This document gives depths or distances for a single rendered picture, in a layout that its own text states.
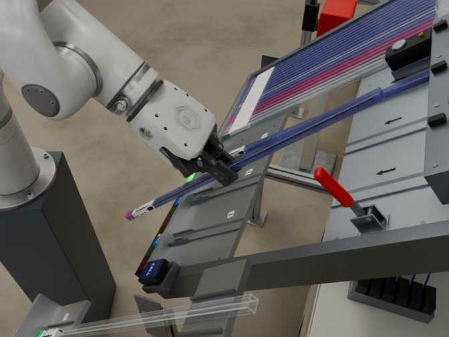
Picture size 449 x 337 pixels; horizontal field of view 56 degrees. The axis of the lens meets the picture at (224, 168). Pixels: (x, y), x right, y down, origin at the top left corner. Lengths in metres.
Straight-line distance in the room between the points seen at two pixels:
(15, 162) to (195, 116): 0.50
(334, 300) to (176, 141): 0.52
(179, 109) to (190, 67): 1.98
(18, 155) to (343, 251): 0.71
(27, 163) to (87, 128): 1.25
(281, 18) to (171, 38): 0.77
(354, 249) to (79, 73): 0.38
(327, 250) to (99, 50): 0.38
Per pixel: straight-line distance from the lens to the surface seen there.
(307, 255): 0.57
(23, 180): 1.04
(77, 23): 0.58
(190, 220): 0.87
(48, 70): 0.52
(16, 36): 0.51
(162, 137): 0.57
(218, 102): 2.30
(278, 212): 1.81
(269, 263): 0.61
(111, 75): 0.57
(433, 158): 0.50
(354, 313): 0.94
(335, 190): 0.51
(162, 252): 0.85
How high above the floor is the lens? 1.45
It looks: 48 degrees down
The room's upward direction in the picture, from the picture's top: straight up
